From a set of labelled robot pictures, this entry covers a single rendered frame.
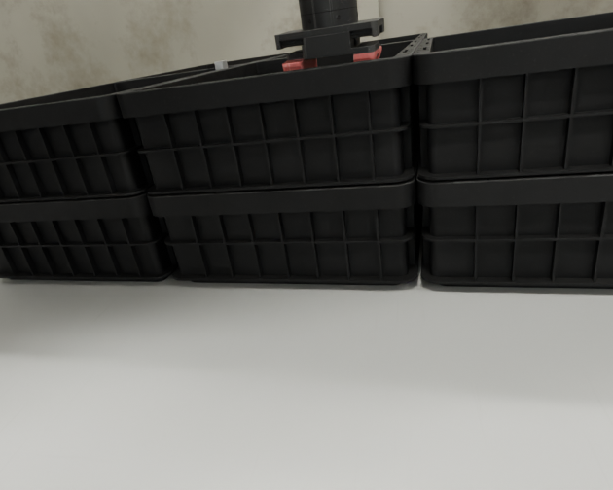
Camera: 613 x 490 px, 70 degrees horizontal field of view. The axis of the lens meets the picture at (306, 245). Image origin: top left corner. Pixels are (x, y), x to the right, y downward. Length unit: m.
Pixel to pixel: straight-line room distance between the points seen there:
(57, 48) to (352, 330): 3.60
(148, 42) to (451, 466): 3.35
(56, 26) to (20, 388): 3.48
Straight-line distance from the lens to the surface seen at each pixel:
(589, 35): 0.41
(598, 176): 0.44
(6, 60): 4.16
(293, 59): 0.50
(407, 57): 0.41
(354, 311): 0.45
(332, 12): 0.47
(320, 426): 0.35
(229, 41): 3.27
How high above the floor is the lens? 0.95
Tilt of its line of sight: 25 degrees down
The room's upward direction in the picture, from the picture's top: 9 degrees counter-clockwise
